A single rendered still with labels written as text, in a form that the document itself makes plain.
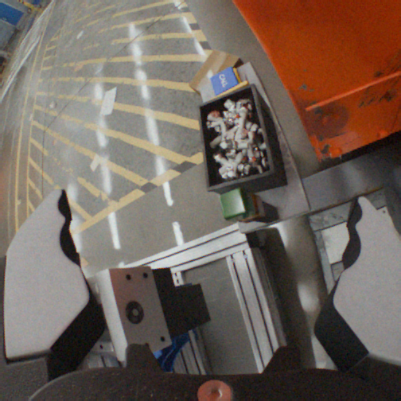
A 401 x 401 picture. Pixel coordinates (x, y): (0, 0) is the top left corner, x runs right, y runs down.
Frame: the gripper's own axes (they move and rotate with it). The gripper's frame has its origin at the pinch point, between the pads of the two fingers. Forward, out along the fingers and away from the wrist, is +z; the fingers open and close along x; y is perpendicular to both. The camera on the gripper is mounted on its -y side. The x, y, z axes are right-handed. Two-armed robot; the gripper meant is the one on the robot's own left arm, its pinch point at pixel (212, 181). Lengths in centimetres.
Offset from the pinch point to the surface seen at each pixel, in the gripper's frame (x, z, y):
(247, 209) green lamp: 5.7, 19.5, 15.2
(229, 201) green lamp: 3.2, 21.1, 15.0
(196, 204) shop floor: -4, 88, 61
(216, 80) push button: 2, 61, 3
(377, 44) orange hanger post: 14.9, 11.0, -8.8
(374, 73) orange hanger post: 17.1, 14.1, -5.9
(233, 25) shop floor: 14, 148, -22
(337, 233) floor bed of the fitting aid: 45, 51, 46
